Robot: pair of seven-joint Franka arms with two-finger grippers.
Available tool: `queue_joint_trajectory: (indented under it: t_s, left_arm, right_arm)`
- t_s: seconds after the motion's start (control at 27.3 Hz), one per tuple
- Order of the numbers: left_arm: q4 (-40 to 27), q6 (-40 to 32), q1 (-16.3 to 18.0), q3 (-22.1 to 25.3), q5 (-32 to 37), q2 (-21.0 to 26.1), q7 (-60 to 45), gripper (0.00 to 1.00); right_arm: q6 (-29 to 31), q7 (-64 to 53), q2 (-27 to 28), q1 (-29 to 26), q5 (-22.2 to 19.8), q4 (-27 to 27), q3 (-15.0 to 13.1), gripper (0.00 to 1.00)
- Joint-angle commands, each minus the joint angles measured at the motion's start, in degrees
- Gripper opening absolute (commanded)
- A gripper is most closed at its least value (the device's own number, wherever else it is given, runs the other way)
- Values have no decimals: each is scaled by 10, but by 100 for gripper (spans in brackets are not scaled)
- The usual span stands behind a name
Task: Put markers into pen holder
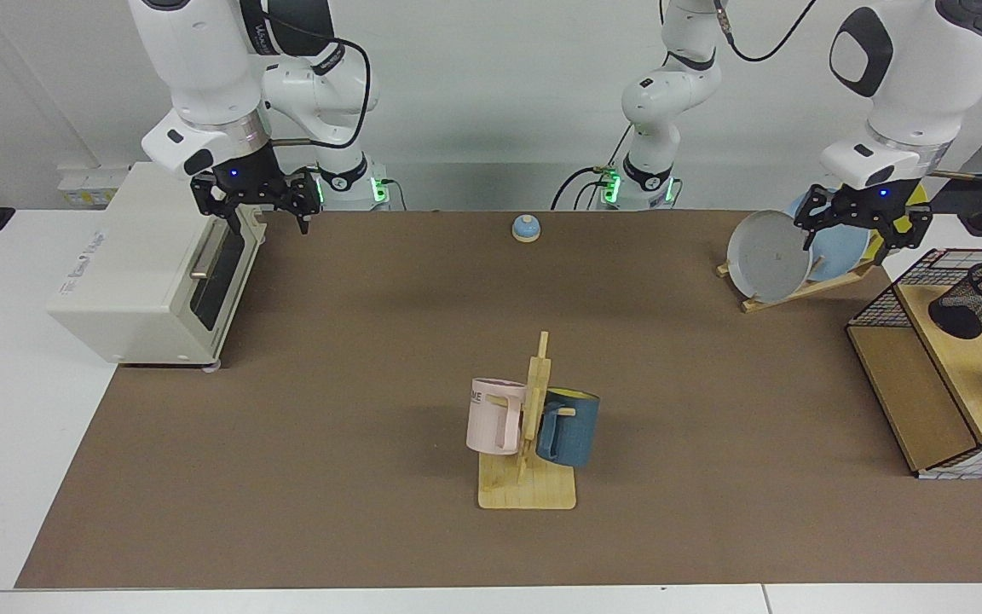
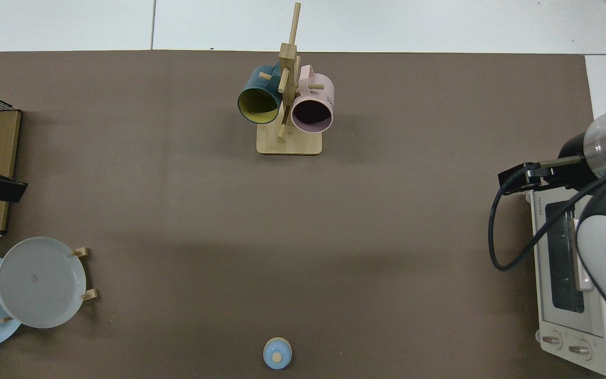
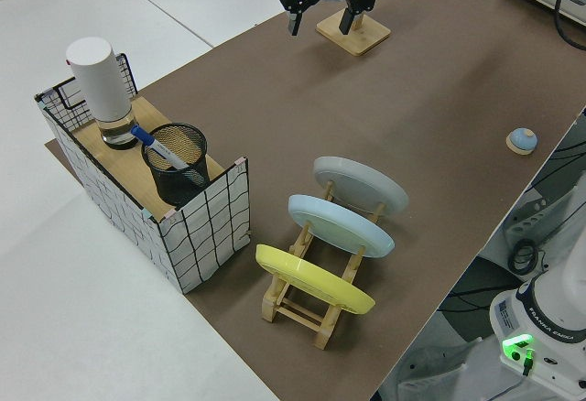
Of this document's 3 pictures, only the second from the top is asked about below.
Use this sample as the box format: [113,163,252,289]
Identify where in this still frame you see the pale toaster oven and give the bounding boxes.
[527,188,606,377]

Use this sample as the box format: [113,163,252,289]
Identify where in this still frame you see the grey plate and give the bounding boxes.
[0,237,87,329]

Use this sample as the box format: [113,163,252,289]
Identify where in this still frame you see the wooden plate rack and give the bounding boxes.
[0,246,98,323]

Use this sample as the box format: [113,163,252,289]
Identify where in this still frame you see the pink mug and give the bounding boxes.
[290,65,335,133]

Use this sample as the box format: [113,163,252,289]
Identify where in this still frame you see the dark blue mug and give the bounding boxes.
[237,64,282,125]

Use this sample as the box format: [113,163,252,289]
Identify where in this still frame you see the wooden cup stand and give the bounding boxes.
[256,3,326,156]

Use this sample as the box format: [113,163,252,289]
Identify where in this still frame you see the brown table cloth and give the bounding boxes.
[0,50,595,379]

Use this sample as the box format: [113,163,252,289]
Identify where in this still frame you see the small blue round bell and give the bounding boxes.
[263,337,293,370]

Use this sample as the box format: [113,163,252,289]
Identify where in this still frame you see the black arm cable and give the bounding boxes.
[488,162,606,272]

